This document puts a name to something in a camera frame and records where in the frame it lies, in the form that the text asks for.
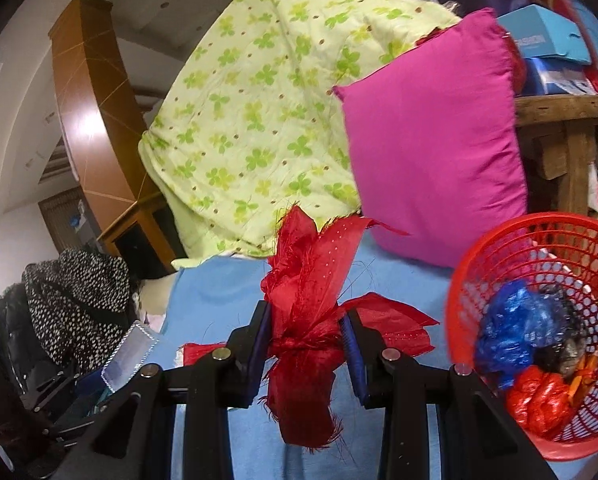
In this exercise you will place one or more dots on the red plastic bag trash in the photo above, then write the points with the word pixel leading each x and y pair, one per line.
pixel 540 402

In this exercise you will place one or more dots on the red fabric scrap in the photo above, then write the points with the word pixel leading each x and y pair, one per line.
pixel 308 271

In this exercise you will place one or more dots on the black plastic bag trash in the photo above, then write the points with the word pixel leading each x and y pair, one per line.
pixel 567 346

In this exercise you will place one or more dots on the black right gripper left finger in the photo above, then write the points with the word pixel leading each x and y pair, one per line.
pixel 133 437

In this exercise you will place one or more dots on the magenta pillow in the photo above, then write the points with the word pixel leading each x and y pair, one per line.
pixel 432 143

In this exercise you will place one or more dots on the brown wooden wardrobe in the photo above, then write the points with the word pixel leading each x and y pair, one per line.
pixel 102 125

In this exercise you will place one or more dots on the wooden shelf table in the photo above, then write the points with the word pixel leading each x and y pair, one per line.
pixel 557 139

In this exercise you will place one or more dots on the clear plastic packet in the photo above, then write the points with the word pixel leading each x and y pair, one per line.
pixel 130 354

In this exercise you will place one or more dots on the green clover print quilt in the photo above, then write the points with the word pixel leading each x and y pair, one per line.
pixel 251 126

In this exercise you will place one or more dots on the red plastic mesh basket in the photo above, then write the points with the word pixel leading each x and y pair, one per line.
pixel 542 249

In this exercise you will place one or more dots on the black white dotted garment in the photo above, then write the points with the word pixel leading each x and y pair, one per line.
pixel 80 306

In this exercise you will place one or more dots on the light blue shoe box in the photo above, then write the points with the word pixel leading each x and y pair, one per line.
pixel 542 33

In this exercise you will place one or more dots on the blue plastic bag trash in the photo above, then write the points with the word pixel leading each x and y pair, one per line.
pixel 517 320

